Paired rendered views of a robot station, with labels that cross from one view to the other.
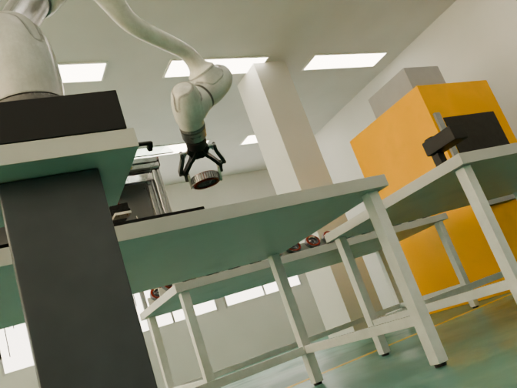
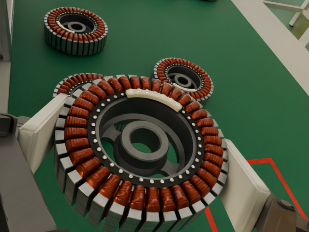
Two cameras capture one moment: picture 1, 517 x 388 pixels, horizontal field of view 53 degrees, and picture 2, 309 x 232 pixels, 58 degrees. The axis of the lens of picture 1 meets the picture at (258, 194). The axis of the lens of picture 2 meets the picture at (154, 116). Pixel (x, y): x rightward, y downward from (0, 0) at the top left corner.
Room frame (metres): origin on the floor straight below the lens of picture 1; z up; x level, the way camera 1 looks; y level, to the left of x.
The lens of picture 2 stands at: (1.78, 0.18, 1.08)
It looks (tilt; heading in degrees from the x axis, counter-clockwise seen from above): 45 degrees down; 358
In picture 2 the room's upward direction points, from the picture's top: 23 degrees clockwise
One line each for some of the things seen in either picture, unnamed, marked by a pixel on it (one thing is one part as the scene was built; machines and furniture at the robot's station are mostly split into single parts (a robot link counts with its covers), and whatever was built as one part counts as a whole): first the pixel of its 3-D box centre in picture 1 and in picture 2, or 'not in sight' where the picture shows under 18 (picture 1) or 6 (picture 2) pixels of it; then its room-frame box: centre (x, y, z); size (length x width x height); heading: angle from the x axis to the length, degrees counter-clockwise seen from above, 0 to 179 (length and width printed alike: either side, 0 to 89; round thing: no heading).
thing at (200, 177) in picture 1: (205, 179); (142, 146); (1.90, 0.17, 0.93); 0.11 x 0.11 x 0.04
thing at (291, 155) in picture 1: (306, 195); not in sight; (5.85, -0.52, 1.65); 0.50 x 0.45 x 3.30; 31
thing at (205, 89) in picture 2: not in sight; (181, 83); (2.19, 0.14, 0.77); 0.11 x 0.11 x 0.04
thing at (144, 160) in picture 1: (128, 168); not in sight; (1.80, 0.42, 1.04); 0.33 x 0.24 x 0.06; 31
